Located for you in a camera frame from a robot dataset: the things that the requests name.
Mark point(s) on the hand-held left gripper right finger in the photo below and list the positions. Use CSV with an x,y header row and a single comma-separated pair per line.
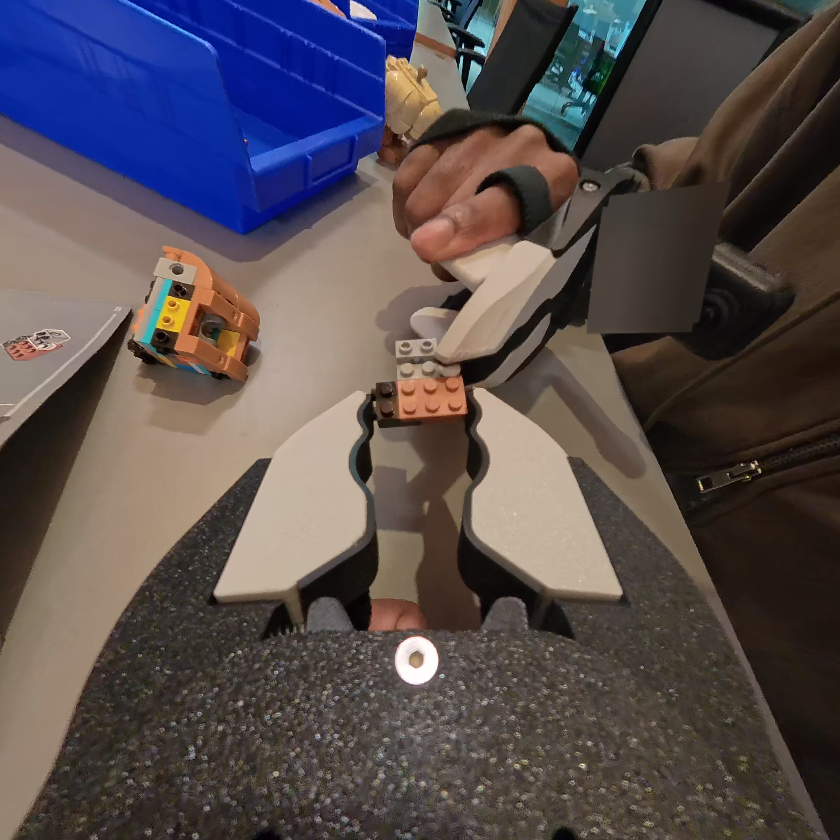
x,y
535,518

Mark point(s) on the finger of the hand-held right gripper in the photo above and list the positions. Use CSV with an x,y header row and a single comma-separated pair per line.
x,y
525,348
499,302

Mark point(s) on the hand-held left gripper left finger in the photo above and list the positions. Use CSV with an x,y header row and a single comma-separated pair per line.
x,y
302,518

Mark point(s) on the grey hinge brick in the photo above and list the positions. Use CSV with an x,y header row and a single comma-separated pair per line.
x,y
413,358

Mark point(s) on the orange brick plate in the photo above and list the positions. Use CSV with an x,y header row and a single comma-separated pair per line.
x,y
430,398

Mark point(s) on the black brick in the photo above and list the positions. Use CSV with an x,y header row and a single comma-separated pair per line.
x,y
384,403

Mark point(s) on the grey instruction booklet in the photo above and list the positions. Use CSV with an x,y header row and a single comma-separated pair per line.
x,y
52,367

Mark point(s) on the person's right forearm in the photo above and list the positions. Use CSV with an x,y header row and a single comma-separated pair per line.
x,y
754,118

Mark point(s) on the grey desk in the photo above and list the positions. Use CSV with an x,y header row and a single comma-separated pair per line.
x,y
315,282

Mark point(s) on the person's right hand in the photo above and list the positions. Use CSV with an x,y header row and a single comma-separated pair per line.
x,y
459,184

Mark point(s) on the person's left hand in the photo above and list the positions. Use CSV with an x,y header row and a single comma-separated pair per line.
x,y
397,615

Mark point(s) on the black monitor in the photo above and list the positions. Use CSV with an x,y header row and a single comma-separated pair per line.
x,y
682,85

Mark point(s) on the black office chair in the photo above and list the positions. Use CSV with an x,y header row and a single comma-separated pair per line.
x,y
525,52

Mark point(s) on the tan brick figure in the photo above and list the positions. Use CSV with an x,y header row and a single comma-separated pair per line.
x,y
407,98

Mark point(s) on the orange brick model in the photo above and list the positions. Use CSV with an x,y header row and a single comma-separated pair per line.
x,y
210,308

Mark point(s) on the person's brown jacket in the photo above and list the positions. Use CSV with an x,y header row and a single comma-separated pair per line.
x,y
774,558

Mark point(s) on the blue storage bin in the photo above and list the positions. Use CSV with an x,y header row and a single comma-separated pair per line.
x,y
131,111
394,26

